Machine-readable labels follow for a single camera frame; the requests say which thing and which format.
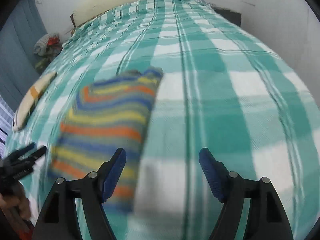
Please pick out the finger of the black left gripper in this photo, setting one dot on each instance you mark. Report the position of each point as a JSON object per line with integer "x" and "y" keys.
{"x": 22, "y": 151}
{"x": 36, "y": 153}

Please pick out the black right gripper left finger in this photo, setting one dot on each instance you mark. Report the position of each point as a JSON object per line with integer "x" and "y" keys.
{"x": 58, "y": 217}

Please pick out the multicolour striped knit sweater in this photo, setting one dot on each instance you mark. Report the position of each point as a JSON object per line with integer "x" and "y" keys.
{"x": 104, "y": 116}

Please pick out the pile of clothes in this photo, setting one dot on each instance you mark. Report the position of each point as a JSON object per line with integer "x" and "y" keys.
{"x": 47, "y": 48}

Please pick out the person's left hand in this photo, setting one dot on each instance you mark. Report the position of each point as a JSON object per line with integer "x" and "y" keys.
{"x": 17, "y": 199}

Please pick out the black framed window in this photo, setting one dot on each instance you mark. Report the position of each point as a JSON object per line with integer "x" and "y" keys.
{"x": 6, "y": 119}

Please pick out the cream striped pillow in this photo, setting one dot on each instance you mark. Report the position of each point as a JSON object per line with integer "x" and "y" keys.
{"x": 30, "y": 100}

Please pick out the grey blue curtain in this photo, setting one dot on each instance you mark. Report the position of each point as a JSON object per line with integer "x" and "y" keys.
{"x": 19, "y": 34}

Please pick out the teal white plaid bedspread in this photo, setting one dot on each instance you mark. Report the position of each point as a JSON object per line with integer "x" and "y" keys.
{"x": 222, "y": 89}

